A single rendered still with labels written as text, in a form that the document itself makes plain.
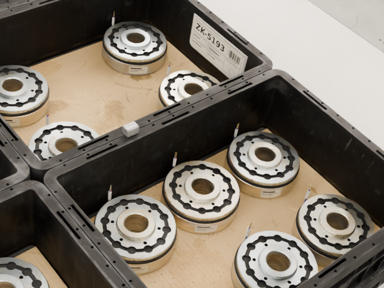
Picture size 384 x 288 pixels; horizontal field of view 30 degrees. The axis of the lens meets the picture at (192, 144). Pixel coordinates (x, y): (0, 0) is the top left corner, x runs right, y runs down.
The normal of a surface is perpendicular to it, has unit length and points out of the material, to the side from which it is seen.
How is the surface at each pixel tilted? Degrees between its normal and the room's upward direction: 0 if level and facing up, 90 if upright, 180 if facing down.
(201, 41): 90
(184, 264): 0
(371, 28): 0
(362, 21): 0
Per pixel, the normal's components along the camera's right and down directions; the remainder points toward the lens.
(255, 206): 0.14, -0.70
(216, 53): -0.77, 0.37
